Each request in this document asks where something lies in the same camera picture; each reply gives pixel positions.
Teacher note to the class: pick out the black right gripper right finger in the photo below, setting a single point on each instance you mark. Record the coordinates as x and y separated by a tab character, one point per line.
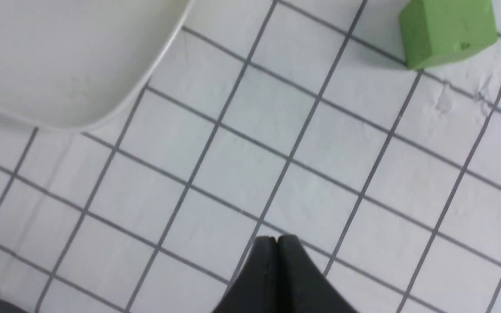
301	287

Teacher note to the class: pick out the green cube block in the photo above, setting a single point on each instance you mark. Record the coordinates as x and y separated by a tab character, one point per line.
440	32

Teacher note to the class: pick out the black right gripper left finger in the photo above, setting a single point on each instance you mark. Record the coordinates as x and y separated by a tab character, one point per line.
255	288

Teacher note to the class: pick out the white grid tablecloth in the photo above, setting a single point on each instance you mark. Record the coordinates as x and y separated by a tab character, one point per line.
267	117

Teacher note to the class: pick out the white square plate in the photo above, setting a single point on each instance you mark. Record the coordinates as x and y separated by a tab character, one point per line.
70	65

